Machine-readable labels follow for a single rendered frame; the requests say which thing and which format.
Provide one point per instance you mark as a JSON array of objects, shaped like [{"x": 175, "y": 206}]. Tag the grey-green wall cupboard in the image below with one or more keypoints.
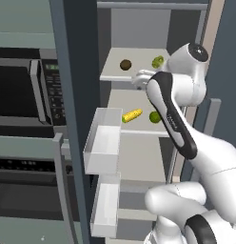
[{"x": 21, "y": 22}]

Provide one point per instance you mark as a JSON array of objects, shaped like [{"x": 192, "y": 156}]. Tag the large white door bin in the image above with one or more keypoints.
[{"x": 102, "y": 143}]

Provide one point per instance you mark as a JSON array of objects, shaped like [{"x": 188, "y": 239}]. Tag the small white door bin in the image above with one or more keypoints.
[{"x": 105, "y": 206}]

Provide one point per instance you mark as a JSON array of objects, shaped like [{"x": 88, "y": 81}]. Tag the yellow corn cob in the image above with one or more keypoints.
[{"x": 132, "y": 115}]

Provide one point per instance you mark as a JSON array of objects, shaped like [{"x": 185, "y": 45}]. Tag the grey freezer cabinet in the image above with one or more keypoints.
[{"x": 139, "y": 25}]

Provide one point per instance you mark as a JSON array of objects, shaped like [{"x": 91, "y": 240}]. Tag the green lime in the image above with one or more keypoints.
[{"x": 154, "y": 117}]

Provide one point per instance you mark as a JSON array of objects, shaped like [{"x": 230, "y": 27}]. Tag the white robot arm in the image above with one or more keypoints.
[{"x": 215, "y": 158}]

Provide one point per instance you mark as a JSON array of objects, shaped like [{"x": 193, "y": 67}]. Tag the brown kiwi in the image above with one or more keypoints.
[{"x": 125, "y": 65}]

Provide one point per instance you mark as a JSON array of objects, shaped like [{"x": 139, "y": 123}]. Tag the dark grey fridge door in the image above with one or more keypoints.
[{"x": 224, "y": 47}]

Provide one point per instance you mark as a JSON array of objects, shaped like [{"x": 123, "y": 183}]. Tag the green broccoli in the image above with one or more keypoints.
[{"x": 158, "y": 62}]

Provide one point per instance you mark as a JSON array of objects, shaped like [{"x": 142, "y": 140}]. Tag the white freezer rack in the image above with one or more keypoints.
[
  {"x": 139, "y": 60},
  {"x": 135, "y": 101},
  {"x": 135, "y": 214}
]

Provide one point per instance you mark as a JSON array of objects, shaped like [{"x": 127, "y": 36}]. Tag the black microwave oven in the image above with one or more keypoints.
[{"x": 18, "y": 92}]

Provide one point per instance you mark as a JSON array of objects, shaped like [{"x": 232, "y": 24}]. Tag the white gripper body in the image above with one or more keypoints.
[{"x": 142, "y": 78}]

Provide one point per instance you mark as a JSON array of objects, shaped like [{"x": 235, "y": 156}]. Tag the dark grey freezer door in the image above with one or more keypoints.
[{"x": 79, "y": 79}]

